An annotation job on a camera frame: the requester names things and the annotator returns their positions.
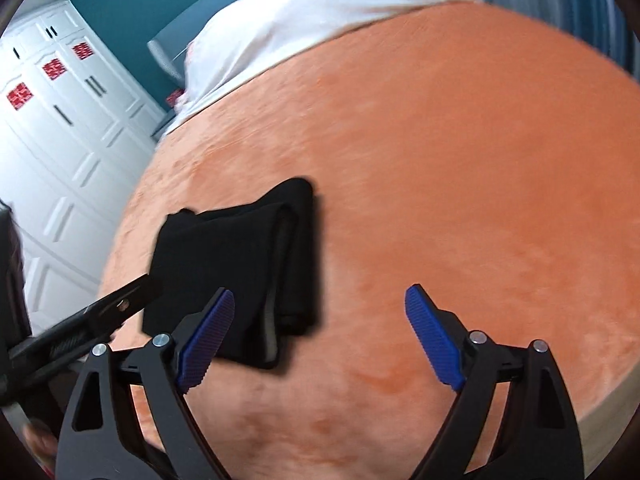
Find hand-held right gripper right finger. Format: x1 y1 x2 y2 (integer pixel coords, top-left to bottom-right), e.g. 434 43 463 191
404 283 586 480

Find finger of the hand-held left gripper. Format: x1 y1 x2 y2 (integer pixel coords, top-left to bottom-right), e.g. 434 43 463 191
7 273 165 376

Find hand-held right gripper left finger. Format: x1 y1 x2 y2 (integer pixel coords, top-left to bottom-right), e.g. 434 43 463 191
55 287 236 480

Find black pants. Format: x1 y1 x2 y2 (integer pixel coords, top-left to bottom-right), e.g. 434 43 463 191
141 176 325 370

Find white wardrobe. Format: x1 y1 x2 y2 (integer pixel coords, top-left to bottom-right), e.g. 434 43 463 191
0 0 166 336

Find orange plush blanket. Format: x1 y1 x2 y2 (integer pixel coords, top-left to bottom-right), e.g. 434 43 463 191
97 0 640 480

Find blue-grey nightstand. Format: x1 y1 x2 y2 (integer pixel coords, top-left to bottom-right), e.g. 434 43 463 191
151 105 181 142

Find beige bed base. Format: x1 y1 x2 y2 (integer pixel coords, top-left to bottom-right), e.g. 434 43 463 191
582 370 640 466

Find blue padded headboard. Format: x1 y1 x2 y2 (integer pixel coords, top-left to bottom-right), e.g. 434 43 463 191
146 0 401 88

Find white bed sheet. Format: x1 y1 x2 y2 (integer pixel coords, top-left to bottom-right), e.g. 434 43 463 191
165 0 486 133

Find grey-blue curtain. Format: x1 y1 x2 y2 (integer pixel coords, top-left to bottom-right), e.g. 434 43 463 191
445 0 640 81

